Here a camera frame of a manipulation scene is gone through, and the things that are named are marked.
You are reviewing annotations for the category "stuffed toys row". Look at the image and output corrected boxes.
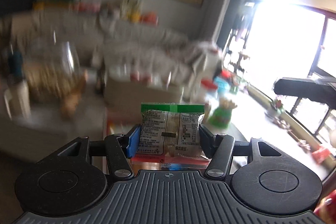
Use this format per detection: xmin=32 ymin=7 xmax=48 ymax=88
xmin=33 ymin=0 xmax=159 ymax=26

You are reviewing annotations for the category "beige round container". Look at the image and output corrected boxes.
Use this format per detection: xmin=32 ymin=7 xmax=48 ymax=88
xmin=104 ymin=77 xmax=184 ymax=121

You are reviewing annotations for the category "grey covered sofa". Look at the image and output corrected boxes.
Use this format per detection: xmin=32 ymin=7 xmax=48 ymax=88
xmin=1 ymin=9 xmax=202 ymax=83

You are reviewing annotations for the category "red lid plastic jar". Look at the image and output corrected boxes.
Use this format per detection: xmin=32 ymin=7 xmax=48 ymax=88
xmin=191 ymin=79 xmax=218 ymax=114

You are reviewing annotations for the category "small potted plant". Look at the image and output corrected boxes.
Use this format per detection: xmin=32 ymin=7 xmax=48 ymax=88
xmin=265 ymin=98 xmax=284 ymax=119

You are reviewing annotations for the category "glass jar with nuts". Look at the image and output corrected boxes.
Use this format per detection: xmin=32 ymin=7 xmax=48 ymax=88
xmin=23 ymin=32 xmax=80 ymax=103

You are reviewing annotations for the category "green base snack jar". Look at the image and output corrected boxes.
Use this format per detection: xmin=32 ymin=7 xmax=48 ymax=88
xmin=209 ymin=97 xmax=237 ymax=129

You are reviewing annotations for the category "blue snack bag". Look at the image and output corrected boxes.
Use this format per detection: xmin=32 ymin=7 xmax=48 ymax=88
xmin=159 ymin=161 xmax=209 ymax=172

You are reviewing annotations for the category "green white snack packet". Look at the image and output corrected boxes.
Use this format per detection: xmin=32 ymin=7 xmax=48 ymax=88
xmin=137 ymin=103 xmax=205 ymax=160

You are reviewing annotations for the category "pink cardboard gift box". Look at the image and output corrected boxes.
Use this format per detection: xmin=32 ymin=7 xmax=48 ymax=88
xmin=103 ymin=105 xmax=211 ymax=175

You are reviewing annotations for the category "red apples tray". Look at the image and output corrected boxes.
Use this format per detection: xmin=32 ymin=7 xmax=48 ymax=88
xmin=108 ymin=63 xmax=172 ymax=89

